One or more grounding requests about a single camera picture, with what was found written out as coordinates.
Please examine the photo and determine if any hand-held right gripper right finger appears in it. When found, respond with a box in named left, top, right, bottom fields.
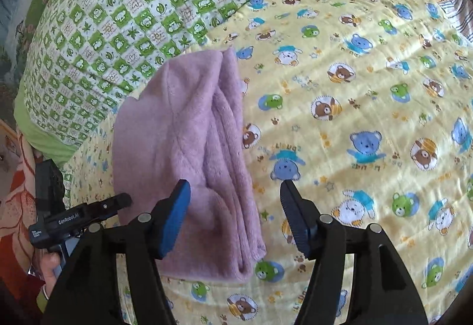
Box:
left=280, top=179, right=425, bottom=325

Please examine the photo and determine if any plain green cloth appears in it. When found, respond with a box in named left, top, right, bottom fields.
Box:
left=15, top=83, right=80, bottom=164

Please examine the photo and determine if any red floral blanket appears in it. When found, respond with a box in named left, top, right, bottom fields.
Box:
left=0, top=118, right=68, bottom=274

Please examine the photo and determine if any person's left hand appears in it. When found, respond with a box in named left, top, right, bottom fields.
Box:
left=39, top=252, right=63, bottom=292

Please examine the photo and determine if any purple knit sweater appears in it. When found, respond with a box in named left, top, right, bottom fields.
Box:
left=112, top=47, right=267, bottom=283

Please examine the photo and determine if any yellow bear print blanket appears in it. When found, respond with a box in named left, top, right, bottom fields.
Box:
left=61, top=0, right=473, bottom=325

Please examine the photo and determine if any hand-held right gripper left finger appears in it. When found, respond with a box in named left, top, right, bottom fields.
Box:
left=41, top=179, right=192, bottom=325

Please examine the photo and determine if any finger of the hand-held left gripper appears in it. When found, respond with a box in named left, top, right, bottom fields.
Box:
left=79, top=193, right=133, bottom=223

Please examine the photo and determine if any green checked quilt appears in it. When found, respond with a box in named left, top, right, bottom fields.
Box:
left=20, top=0, right=388, bottom=148

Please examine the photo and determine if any dark floral printed cloth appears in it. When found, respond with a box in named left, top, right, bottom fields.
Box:
left=0, top=0, right=76, bottom=89

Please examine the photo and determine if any striped grey cloth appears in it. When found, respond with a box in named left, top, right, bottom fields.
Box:
left=440, top=0, right=473, bottom=42

